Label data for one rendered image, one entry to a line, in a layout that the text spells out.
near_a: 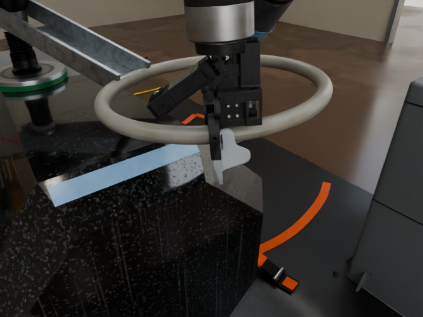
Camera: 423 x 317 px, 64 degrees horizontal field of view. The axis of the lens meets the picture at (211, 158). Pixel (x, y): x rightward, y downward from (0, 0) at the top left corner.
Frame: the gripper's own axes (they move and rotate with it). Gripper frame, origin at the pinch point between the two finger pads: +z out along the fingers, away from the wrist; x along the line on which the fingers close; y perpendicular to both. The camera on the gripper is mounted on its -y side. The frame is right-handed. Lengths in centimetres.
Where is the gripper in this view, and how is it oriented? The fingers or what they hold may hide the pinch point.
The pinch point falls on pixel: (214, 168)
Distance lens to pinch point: 55.4
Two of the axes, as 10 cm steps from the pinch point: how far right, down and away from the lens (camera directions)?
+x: -0.2, -4.9, 8.7
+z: 0.7, 8.7, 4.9
